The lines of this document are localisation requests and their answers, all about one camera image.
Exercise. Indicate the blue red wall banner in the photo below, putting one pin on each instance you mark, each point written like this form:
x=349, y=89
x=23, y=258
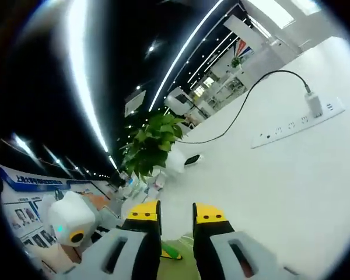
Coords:
x=242, y=46

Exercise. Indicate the black flat device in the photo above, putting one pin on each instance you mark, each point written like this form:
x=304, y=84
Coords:
x=192, y=160

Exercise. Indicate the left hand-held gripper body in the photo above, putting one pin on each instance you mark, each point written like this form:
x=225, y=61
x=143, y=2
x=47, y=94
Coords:
x=70, y=213

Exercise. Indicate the green plate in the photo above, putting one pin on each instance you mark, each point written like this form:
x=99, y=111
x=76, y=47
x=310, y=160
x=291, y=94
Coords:
x=184, y=239

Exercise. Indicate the wall poster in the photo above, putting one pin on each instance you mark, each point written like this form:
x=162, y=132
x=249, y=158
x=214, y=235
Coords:
x=23, y=204

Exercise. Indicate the white ceiling light strip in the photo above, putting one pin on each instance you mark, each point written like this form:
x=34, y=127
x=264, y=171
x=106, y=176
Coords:
x=84, y=73
x=181, y=58

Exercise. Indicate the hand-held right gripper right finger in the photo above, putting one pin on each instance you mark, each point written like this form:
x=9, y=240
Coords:
x=216, y=248

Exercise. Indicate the small green potted plant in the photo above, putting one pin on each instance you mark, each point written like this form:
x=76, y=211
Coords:
x=236, y=62

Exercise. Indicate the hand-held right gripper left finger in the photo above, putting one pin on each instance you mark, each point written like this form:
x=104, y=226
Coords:
x=146, y=251

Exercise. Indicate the white charger plug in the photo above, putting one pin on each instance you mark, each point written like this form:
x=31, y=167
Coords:
x=313, y=105

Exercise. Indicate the green potted plant white pot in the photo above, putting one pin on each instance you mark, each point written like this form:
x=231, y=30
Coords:
x=151, y=140

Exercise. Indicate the white tabletop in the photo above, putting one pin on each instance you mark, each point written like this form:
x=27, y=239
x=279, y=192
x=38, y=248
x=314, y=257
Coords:
x=251, y=189

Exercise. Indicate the white power strip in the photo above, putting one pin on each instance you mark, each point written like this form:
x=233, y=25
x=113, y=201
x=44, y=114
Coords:
x=280, y=131

